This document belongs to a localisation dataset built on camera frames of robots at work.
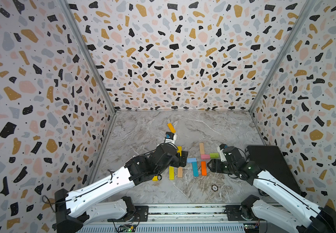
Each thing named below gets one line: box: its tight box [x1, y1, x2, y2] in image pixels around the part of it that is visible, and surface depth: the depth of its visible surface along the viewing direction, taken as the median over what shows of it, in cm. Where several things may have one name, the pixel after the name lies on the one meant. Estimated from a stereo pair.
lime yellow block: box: [168, 166, 175, 181], surface depth 89 cm
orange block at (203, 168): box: [200, 161, 208, 177], surface depth 90 cm
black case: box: [245, 145, 302, 193], surface depth 92 cm
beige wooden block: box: [199, 142, 205, 156], surface depth 100 cm
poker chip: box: [211, 184, 219, 192], surface depth 85 cm
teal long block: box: [191, 161, 199, 177], surface depth 92 cm
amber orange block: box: [167, 122, 177, 134], surface depth 112 cm
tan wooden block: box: [177, 166, 184, 178], surface depth 89 cm
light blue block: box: [186, 157, 197, 164], surface depth 94 cm
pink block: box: [201, 154, 211, 160], surface depth 97 cm
